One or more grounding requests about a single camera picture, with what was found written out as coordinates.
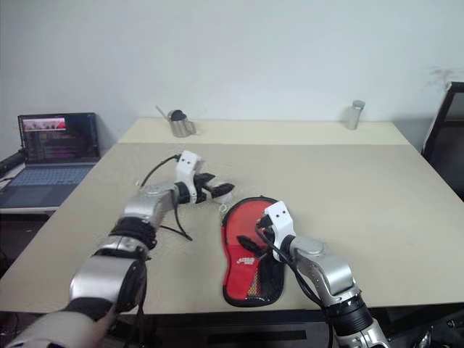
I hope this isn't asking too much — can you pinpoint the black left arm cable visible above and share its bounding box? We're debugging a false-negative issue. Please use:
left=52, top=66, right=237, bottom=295
left=136, top=153, right=193, bottom=242

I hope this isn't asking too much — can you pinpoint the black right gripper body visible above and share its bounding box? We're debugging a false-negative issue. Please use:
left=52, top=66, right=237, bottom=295
left=254, top=231, right=276, bottom=263

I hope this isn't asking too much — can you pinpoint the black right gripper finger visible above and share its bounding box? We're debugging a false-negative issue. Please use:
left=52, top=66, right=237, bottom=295
left=236, top=235, right=263, bottom=254

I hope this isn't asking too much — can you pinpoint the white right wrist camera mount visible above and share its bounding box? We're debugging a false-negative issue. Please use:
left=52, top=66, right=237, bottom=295
left=263, top=200, right=297, bottom=262

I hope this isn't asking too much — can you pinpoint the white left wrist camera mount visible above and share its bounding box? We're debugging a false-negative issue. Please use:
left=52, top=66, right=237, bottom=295
left=175, top=149, right=204, bottom=204

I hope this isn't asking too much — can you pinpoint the steel cylinder tumbler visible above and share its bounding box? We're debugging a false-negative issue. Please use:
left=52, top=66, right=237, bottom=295
left=344, top=99, right=367, bottom=131

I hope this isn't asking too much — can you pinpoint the black chair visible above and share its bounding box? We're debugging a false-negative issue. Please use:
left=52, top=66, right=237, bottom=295
left=421, top=80, right=464, bottom=202

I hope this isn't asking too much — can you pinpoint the steel pitcher with spout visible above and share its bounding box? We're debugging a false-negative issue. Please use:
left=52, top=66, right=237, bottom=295
left=154, top=105, right=199, bottom=139

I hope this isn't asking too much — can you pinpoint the black table frame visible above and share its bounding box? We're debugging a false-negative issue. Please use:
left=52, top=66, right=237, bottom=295
left=108, top=308, right=403, bottom=348

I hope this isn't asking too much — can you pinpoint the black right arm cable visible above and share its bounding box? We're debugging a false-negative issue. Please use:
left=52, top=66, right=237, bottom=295
left=254, top=215, right=336, bottom=348

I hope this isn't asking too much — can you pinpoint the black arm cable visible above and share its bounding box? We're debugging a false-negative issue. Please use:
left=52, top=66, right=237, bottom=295
left=254, top=215, right=336, bottom=348
left=136, top=153, right=193, bottom=242

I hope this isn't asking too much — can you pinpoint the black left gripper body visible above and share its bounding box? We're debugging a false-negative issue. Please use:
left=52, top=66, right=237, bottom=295
left=188, top=172, right=218, bottom=206

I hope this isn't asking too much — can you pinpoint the white zipper pull charm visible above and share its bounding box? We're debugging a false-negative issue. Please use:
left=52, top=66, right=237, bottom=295
left=216, top=191, right=234, bottom=214

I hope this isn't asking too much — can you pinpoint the open grey laptop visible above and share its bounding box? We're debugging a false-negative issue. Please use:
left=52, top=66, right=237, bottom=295
left=0, top=112, right=102, bottom=210

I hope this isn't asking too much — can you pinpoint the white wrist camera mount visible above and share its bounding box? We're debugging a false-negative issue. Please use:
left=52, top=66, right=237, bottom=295
left=263, top=200, right=297, bottom=262
left=175, top=149, right=204, bottom=204

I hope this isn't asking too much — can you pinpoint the red black paddle case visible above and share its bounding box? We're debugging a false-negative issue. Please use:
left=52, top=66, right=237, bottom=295
left=219, top=195, right=287, bottom=307

